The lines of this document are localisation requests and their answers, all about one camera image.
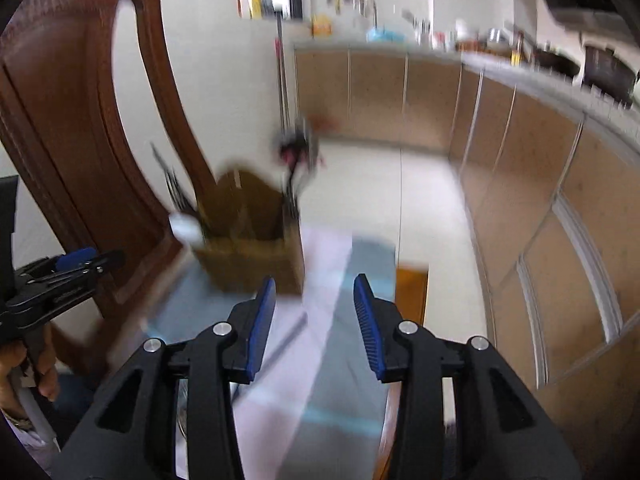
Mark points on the grey and lilac printed cloth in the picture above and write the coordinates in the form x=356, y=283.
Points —
x=325, y=385

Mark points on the yellow oil bottle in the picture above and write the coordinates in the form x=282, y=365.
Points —
x=322, y=26

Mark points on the chrome kitchen faucet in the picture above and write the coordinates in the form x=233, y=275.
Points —
x=367, y=7

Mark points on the metal basin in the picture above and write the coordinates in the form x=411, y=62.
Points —
x=494, y=35

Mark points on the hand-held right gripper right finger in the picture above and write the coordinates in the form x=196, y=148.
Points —
x=367, y=330

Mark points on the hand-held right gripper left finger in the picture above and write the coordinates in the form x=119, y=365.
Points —
x=262, y=330

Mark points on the black wok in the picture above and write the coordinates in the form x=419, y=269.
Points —
x=555, y=62

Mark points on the blue sink tray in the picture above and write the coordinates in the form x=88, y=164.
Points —
x=385, y=35

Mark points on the black chopstick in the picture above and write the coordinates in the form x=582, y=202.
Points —
x=165, y=170
x=172, y=185
x=186, y=200
x=292, y=331
x=179, y=192

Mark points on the person's leg in jeans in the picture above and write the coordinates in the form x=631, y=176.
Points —
x=75, y=390

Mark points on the brown kitchen cabinets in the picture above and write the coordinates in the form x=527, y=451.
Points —
x=525, y=160

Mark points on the dark sauce bottles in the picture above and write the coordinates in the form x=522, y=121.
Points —
x=517, y=47

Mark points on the wooden stool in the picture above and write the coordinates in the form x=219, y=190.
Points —
x=412, y=295

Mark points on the person's left hand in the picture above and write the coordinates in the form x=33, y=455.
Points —
x=47, y=385

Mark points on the pink slippers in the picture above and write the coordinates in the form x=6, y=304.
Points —
x=290, y=152

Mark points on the dark cooking pot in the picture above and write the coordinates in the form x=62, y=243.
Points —
x=610, y=75

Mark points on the wristwatch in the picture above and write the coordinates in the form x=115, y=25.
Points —
x=17, y=420

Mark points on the carved brown wooden chair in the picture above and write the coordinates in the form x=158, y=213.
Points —
x=65, y=135

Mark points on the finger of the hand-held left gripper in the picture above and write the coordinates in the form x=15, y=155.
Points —
x=75, y=258
x=75, y=282

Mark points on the speckled kitchen countertop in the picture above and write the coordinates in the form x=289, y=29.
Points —
x=500, y=67

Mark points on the white plastic spoon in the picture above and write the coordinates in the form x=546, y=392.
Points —
x=185, y=227

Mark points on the brown slatted utensil holder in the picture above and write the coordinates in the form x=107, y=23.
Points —
x=250, y=265

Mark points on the white counter utensil cup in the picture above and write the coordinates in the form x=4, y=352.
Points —
x=420, y=30

